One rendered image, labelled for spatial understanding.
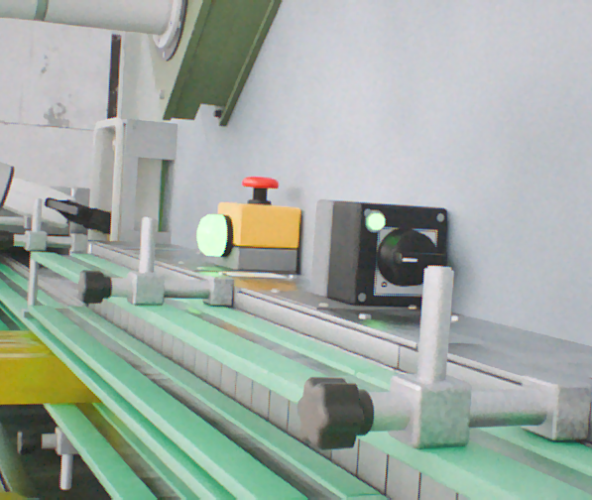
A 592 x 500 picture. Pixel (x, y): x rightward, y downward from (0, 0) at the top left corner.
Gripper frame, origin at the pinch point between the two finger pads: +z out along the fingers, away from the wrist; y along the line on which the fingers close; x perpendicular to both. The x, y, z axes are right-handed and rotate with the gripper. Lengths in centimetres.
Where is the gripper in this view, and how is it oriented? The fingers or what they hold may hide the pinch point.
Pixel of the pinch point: (100, 221)
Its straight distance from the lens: 155.9
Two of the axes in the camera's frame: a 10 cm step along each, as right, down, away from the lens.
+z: 8.7, 3.0, 3.9
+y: 4.0, 0.5, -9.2
